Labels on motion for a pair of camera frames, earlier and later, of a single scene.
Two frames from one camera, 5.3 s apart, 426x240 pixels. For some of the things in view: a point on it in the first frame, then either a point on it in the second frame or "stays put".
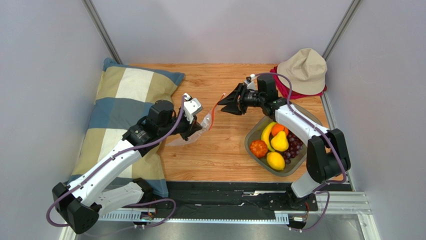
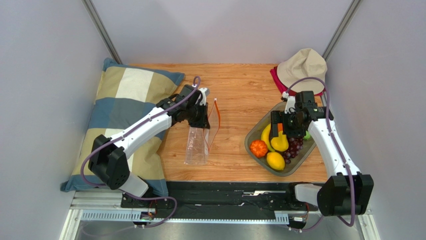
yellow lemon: (276, 160) stays put
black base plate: (193, 198) stays put
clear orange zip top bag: (205, 124) → (200, 139)
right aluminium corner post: (347, 17) stays put
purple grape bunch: (295, 145) stays put
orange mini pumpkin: (258, 148) stays put
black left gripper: (190, 128) → (203, 122)
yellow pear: (280, 142) stays put
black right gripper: (240, 99) → (279, 119)
